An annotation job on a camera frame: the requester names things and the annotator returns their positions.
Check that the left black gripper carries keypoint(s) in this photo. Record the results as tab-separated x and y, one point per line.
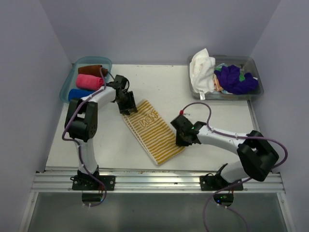
123	109

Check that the purple towel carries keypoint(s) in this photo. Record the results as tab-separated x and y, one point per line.
234	81

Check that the pink rolled towel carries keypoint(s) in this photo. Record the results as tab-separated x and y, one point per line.
89	82

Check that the peach patterned cloth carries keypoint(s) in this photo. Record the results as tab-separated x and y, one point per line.
217	86

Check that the aluminium mounting rail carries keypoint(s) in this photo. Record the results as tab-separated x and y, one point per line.
147	181

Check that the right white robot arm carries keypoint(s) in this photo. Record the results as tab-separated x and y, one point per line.
256	155

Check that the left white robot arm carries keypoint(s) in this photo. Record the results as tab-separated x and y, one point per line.
82	120

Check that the teal plastic tray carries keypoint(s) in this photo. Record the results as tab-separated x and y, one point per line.
71	78

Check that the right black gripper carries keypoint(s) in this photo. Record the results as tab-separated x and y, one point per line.
180	142

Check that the yellow white striped towel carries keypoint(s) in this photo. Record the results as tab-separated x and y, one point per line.
153	133

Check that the grey plastic bin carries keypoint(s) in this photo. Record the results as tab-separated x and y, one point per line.
247	64

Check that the brown rolled towel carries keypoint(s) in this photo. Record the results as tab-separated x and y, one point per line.
95	70

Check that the blue towel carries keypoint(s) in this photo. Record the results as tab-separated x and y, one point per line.
78	93

